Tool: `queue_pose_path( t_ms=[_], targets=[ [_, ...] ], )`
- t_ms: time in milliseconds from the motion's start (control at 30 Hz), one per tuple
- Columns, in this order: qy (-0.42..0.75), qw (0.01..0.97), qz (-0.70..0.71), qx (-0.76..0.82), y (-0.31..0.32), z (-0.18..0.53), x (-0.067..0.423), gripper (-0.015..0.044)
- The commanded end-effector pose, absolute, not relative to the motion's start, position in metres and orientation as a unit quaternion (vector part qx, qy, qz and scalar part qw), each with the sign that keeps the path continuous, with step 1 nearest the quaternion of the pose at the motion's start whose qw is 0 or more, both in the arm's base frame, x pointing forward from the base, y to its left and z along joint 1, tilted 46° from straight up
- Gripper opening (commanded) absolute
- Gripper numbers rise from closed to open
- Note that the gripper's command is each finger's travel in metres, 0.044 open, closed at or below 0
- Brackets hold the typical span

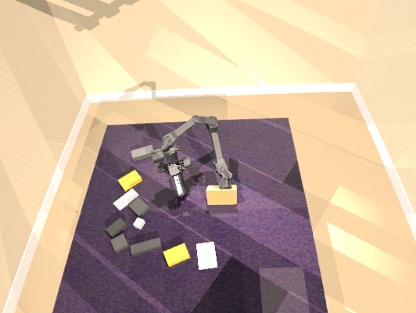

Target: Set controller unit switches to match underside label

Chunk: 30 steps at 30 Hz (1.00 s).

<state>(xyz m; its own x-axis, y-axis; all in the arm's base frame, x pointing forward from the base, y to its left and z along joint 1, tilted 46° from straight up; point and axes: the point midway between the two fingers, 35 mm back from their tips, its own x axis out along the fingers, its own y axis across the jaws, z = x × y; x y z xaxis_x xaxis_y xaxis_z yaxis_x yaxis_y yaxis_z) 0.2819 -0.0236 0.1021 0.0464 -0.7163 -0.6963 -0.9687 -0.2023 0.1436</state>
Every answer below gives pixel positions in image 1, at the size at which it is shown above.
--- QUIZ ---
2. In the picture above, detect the white cube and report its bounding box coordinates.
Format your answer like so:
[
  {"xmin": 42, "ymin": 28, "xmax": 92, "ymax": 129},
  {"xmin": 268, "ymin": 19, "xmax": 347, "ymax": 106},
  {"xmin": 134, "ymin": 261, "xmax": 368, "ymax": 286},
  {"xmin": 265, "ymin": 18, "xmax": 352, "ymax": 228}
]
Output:
[{"xmin": 133, "ymin": 218, "xmax": 145, "ymax": 230}]

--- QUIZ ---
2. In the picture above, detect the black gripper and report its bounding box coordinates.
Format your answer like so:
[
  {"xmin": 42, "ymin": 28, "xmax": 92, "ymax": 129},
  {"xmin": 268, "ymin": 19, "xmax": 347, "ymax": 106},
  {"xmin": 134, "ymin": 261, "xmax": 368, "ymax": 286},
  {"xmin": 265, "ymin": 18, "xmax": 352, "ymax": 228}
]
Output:
[{"xmin": 156, "ymin": 156, "xmax": 192, "ymax": 176}]

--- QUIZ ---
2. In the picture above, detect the white flat bar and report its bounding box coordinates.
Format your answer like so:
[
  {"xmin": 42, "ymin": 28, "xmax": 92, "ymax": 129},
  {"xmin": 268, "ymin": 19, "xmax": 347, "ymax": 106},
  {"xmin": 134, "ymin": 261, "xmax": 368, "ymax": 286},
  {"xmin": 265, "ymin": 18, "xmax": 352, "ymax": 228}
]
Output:
[{"xmin": 113, "ymin": 189, "xmax": 139, "ymax": 210}]

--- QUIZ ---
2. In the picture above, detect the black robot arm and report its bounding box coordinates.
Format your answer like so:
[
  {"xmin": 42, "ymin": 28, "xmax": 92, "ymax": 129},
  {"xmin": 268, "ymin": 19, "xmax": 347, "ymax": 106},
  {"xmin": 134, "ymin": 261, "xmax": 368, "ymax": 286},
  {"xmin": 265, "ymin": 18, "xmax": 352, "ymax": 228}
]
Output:
[{"xmin": 151, "ymin": 115, "xmax": 232, "ymax": 189}]

